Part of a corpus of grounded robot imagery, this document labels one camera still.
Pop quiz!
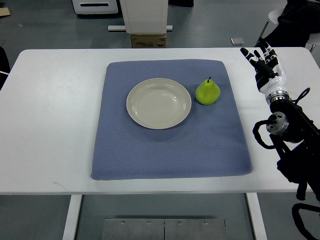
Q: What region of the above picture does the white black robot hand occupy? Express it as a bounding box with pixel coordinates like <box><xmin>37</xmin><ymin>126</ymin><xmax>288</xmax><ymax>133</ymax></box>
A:
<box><xmin>240</xmin><ymin>39</ymin><xmax>286</xmax><ymax>94</ymax></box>

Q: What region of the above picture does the green pear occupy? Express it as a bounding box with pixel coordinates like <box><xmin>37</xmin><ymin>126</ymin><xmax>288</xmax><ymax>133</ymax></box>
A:
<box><xmin>195</xmin><ymin>77</ymin><xmax>221</xmax><ymax>106</ymax></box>

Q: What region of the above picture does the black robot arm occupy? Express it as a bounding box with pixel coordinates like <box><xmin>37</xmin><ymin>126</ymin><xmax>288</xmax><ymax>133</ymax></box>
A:
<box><xmin>252</xmin><ymin>88</ymin><xmax>320</xmax><ymax>240</ymax></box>

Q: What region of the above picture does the small grey floor plate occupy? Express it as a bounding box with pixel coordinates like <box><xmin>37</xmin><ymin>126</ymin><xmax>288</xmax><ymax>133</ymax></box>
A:
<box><xmin>230</xmin><ymin>37</ymin><xmax>245</xmax><ymax>46</ymax></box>

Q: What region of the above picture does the beige round plate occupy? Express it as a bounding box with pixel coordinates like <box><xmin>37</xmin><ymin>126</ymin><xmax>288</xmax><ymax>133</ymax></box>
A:
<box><xmin>126</xmin><ymin>78</ymin><xmax>192</xmax><ymax>130</ymax></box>

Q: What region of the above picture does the white chair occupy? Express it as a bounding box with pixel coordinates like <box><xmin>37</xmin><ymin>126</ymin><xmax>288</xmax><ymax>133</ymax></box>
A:
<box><xmin>259</xmin><ymin>8</ymin><xmax>320</xmax><ymax>52</ymax></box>

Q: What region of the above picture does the person in black clothes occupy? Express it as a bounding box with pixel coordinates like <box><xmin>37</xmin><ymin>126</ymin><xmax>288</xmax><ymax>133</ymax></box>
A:
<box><xmin>264</xmin><ymin>0</ymin><xmax>320</xmax><ymax>48</ymax></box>

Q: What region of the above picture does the blue textured mat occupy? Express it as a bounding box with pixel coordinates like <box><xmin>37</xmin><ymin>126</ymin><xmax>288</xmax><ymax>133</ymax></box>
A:
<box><xmin>91</xmin><ymin>59</ymin><xmax>253</xmax><ymax>180</ymax></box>

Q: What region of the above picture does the cardboard box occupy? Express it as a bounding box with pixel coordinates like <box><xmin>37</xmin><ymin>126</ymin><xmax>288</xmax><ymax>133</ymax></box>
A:
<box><xmin>130</xmin><ymin>33</ymin><xmax>167</xmax><ymax>49</ymax></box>

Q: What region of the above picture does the white cabinet panel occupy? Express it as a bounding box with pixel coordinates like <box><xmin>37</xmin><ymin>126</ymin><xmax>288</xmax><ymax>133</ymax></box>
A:
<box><xmin>107</xmin><ymin>0</ymin><xmax>173</xmax><ymax>35</ymax></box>

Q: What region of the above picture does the white right table leg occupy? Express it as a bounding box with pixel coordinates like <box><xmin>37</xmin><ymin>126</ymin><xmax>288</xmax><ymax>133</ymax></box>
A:
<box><xmin>245</xmin><ymin>192</ymin><xmax>268</xmax><ymax>240</ymax></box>

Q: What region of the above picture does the white table leg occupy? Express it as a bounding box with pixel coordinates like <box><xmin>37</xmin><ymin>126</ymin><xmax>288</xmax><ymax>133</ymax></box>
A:
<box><xmin>62</xmin><ymin>194</ymin><xmax>83</xmax><ymax>240</ymax></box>
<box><xmin>245</xmin><ymin>192</ymin><xmax>268</xmax><ymax>240</ymax></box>

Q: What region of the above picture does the white device with slot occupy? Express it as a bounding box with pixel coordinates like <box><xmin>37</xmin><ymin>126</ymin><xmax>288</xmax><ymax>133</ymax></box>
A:
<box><xmin>72</xmin><ymin>0</ymin><xmax>118</xmax><ymax>15</ymax></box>

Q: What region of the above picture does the white left table leg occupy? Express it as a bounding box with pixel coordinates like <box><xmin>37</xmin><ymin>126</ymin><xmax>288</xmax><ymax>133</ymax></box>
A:
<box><xmin>62</xmin><ymin>194</ymin><xmax>83</xmax><ymax>240</ymax></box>

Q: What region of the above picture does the black object at left edge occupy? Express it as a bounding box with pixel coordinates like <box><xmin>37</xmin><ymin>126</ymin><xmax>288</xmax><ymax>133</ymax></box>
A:
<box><xmin>0</xmin><ymin>46</ymin><xmax>11</xmax><ymax>89</ymax></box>

